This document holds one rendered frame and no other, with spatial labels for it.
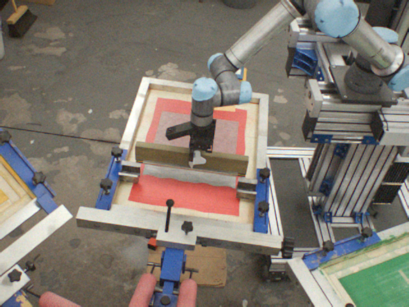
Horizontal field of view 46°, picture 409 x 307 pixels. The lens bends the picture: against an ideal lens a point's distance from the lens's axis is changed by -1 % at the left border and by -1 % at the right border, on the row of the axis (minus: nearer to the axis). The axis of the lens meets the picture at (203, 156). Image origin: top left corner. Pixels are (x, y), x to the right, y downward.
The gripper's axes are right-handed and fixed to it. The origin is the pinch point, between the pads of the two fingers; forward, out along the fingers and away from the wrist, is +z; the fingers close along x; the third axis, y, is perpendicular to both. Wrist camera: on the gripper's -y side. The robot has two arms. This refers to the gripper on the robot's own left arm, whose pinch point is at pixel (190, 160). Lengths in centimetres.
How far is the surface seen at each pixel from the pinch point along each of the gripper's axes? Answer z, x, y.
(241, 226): 10.1, -18.4, 20.8
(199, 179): 13.1, 3.2, 3.8
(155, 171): 13.0, 3.8, -13.5
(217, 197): 13.6, -4.1, 11.5
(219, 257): 107, 30, 19
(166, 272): 4.8, -44.0, -1.6
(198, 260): 107, 26, 8
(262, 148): 10.2, 22.2, 27.4
